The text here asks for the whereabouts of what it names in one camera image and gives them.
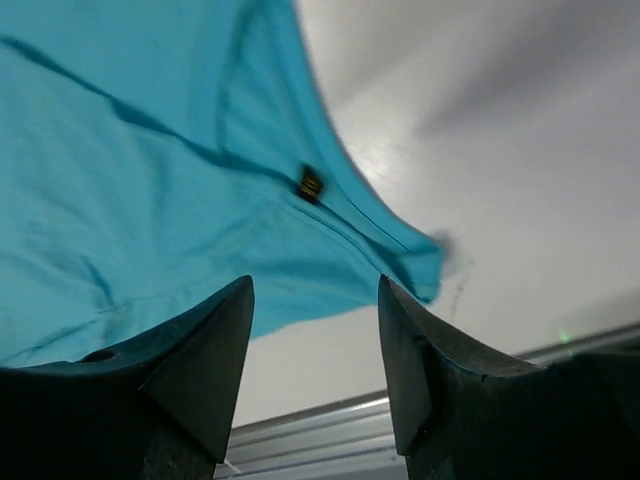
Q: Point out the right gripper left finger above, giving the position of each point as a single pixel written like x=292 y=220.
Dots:
x=188 y=369

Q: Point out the aluminium rail frame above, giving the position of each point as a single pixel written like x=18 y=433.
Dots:
x=312 y=405

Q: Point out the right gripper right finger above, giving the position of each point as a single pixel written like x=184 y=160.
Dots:
x=428 y=363

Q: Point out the teal t shirt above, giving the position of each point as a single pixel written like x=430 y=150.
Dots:
x=154 y=151

